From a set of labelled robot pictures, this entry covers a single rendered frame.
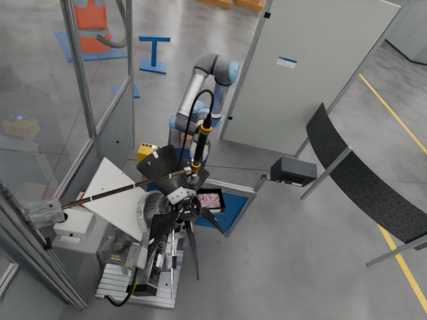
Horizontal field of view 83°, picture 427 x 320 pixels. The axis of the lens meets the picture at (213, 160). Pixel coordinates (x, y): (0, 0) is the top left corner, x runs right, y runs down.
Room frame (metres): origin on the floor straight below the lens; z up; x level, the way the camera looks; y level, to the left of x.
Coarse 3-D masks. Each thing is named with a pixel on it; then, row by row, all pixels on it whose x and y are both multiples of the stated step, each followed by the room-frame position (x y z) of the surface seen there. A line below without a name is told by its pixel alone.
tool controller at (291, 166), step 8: (280, 160) 1.22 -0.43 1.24; (288, 160) 1.23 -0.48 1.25; (296, 160) 1.25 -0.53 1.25; (272, 168) 1.25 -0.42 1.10; (280, 168) 1.16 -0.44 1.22; (288, 168) 1.17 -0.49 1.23; (296, 168) 1.19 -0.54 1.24; (304, 168) 1.21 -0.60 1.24; (312, 168) 1.24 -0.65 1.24; (272, 176) 1.19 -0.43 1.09; (280, 176) 1.15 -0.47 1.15; (288, 176) 1.16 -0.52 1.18; (296, 176) 1.16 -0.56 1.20; (304, 176) 1.17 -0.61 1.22; (312, 176) 1.18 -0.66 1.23; (296, 184) 1.20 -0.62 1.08; (304, 184) 1.20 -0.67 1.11
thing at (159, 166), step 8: (160, 152) 0.78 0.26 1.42; (168, 152) 0.80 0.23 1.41; (144, 160) 0.70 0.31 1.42; (152, 160) 0.73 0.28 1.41; (160, 160) 0.75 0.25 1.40; (168, 160) 0.77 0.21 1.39; (176, 160) 0.80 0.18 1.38; (144, 168) 0.68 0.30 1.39; (152, 168) 0.70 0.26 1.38; (160, 168) 0.72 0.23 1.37; (168, 168) 0.74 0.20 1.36; (144, 176) 0.65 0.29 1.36; (152, 176) 0.68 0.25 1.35; (176, 176) 0.74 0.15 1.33; (160, 184) 0.67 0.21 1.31; (168, 184) 0.69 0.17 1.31; (176, 184) 0.71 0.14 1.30; (168, 192) 0.66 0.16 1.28
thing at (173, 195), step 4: (180, 188) 0.71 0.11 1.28; (172, 192) 0.68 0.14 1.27; (176, 192) 0.69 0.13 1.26; (180, 192) 0.70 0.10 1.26; (184, 192) 0.70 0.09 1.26; (168, 196) 0.66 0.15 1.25; (172, 196) 0.66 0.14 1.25; (176, 196) 0.67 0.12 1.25; (180, 196) 0.68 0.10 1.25; (184, 196) 0.69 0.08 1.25; (172, 200) 0.65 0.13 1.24; (176, 200) 0.66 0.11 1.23
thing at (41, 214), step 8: (48, 200) 0.35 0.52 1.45; (56, 200) 0.36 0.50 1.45; (24, 208) 0.29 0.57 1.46; (32, 208) 0.31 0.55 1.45; (40, 208) 0.32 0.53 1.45; (48, 208) 0.32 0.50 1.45; (56, 208) 0.33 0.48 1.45; (32, 216) 0.28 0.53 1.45; (40, 216) 0.29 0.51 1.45; (48, 216) 0.30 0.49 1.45; (56, 216) 0.32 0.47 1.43; (32, 224) 0.27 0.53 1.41; (40, 224) 0.28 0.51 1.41; (48, 224) 0.29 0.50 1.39
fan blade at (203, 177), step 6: (180, 162) 0.95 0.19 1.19; (186, 162) 0.97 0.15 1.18; (180, 168) 0.91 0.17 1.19; (204, 168) 1.01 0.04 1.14; (198, 174) 0.93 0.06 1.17; (204, 174) 0.96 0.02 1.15; (198, 180) 0.87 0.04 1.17; (204, 180) 0.90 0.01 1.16; (186, 186) 0.80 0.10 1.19; (192, 186) 0.81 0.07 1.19; (198, 186) 0.83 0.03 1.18
